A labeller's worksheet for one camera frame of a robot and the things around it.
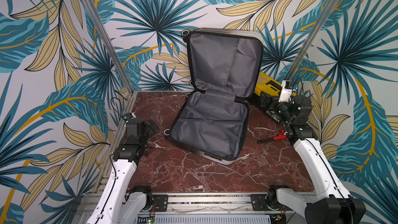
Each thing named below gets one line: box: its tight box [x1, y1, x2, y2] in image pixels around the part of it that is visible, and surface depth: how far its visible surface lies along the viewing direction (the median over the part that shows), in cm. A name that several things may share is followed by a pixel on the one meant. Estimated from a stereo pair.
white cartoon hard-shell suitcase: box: [164, 28, 264, 165], surface depth 92 cm
